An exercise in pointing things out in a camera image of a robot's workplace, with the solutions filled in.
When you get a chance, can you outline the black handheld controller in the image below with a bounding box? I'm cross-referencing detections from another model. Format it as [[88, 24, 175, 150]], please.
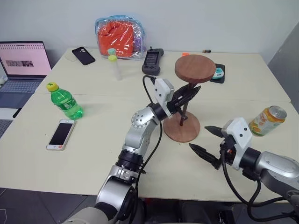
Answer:
[[141, 47, 164, 76]]

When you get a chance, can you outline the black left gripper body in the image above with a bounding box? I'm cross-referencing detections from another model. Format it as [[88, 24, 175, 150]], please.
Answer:
[[167, 94, 188, 116]]

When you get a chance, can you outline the clear bag with orange cloth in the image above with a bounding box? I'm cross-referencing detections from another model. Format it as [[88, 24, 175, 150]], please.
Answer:
[[94, 14, 147, 62]]

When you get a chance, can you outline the round wooden base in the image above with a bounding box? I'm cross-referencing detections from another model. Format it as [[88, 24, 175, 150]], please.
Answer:
[[163, 111, 201, 143]]

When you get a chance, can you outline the black smartphone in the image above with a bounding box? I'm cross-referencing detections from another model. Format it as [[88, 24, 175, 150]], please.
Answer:
[[71, 46, 96, 66]]

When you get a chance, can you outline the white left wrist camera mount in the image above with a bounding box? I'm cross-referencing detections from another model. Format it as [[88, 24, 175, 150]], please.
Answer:
[[153, 78, 175, 118]]

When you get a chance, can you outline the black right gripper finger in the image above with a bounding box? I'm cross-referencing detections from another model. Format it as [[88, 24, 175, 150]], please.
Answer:
[[204, 126, 225, 139], [188, 143, 221, 169]]

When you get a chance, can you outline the black pad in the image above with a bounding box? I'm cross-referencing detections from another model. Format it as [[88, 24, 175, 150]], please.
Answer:
[[209, 63, 226, 84]]

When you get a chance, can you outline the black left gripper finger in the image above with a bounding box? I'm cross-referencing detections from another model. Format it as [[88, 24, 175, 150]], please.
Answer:
[[173, 84, 191, 100], [178, 85, 202, 107]]

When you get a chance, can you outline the green bottle with yellow cap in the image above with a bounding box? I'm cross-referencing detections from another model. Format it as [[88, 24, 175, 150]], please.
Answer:
[[45, 82, 84, 120]]

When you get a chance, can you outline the clear tube with yellow-green cap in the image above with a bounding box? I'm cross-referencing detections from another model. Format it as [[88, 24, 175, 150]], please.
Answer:
[[107, 54, 123, 81]]

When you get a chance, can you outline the white smartphone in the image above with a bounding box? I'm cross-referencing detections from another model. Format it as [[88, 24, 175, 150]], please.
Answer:
[[45, 119, 76, 151]]

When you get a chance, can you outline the wooden pole with round top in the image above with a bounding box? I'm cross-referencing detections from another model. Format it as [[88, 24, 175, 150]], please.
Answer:
[[174, 54, 217, 127]]

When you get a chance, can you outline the teal and white device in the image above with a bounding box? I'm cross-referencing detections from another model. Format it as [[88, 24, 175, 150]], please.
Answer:
[[212, 67, 224, 80]]

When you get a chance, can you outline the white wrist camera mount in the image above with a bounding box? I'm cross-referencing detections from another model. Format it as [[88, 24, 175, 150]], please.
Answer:
[[221, 117, 254, 170], [153, 78, 175, 118]]

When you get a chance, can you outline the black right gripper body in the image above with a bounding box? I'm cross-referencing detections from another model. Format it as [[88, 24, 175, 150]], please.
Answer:
[[216, 134, 236, 170]]

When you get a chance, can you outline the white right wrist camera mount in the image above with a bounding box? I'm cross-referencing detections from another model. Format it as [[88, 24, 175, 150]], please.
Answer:
[[221, 117, 254, 170]]

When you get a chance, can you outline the orange drink can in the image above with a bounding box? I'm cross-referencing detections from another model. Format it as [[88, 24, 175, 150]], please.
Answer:
[[248, 105, 288, 137]]

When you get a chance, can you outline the grey laptop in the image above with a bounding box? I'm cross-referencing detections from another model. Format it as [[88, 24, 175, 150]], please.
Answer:
[[0, 41, 52, 109]]

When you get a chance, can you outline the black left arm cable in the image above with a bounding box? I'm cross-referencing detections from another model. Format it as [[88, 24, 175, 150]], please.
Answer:
[[134, 75, 164, 194]]

